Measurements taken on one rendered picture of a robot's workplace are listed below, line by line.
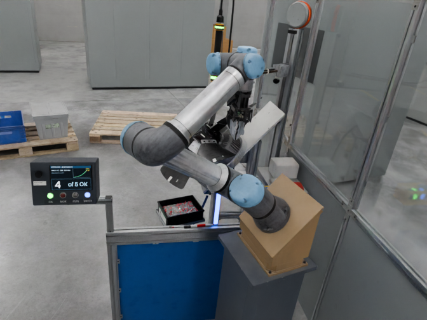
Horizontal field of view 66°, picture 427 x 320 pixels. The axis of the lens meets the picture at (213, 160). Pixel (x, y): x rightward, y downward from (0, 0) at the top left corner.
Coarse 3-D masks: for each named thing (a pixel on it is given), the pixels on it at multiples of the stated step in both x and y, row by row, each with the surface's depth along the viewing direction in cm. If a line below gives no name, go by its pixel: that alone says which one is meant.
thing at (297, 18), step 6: (294, 6) 204; (300, 6) 202; (306, 6) 200; (288, 12) 208; (294, 12) 205; (300, 12) 203; (306, 12) 200; (288, 18) 209; (294, 18) 206; (300, 18) 204; (306, 18) 202; (288, 24) 211; (294, 24) 207; (300, 24) 205; (306, 24) 206
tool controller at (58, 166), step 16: (48, 160) 141; (64, 160) 142; (80, 160) 143; (96, 160) 145; (32, 176) 137; (48, 176) 138; (64, 176) 139; (80, 176) 141; (96, 176) 143; (32, 192) 138; (48, 192) 140; (80, 192) 142; (96, 192) 144
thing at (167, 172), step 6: (162, 168) 202; (168, 168) 199; (162, 174) 200; (168, 174) 197; (174, 174) 196; (180, 174) 194; (174, 180) 194; (180, 180) 193; (186, 180) 192; (180, 186) 191
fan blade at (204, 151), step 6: (204, 144) 185; (210, 144) 185; (216, 144) 185; (198, 150) 180; (204, 150) 179; (210, 150) 177; (216, 150) 177; (222, 150) 177; (228, 150) 177; (204, 156) 174; (210, 156) 172; (216, 156) 171; (228, 156) 169
